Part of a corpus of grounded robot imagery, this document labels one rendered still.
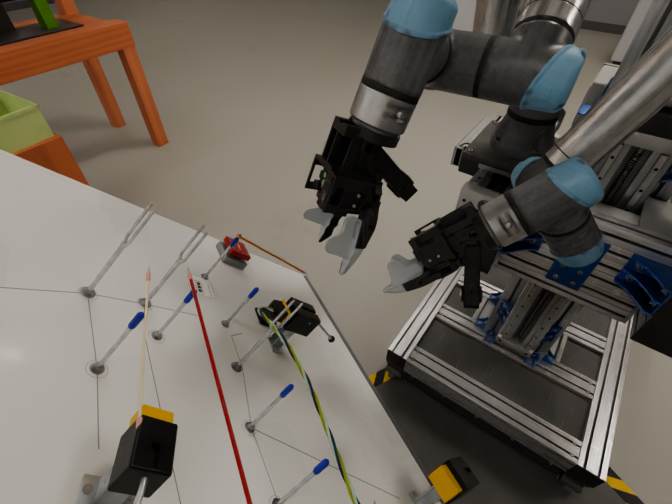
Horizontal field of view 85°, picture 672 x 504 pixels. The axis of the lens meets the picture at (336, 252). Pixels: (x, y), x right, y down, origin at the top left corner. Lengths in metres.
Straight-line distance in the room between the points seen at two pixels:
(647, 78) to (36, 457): 0.83
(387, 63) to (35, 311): 0.46
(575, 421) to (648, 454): 0.43
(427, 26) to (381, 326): 1.68
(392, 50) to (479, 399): 1.41
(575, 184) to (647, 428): 1.70
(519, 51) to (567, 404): 1.48
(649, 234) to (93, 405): 1.11
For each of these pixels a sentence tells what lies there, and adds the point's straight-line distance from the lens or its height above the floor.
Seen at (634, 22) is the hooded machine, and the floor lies 0.49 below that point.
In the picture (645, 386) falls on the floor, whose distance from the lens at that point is 2.32.
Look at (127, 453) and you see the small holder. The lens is 0.35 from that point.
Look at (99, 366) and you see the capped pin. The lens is 0.47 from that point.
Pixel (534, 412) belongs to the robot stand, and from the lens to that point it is 1.72.
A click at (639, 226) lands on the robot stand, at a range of 1.14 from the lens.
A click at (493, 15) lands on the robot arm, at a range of 0.94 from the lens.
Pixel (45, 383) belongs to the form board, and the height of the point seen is 1.33.
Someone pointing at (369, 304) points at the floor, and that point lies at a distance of 2.07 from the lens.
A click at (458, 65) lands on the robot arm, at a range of 0.54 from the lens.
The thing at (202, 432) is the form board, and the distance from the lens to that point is 0.49.
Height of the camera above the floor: 1.65
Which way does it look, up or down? 45 degrees down
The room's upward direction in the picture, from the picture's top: straight up
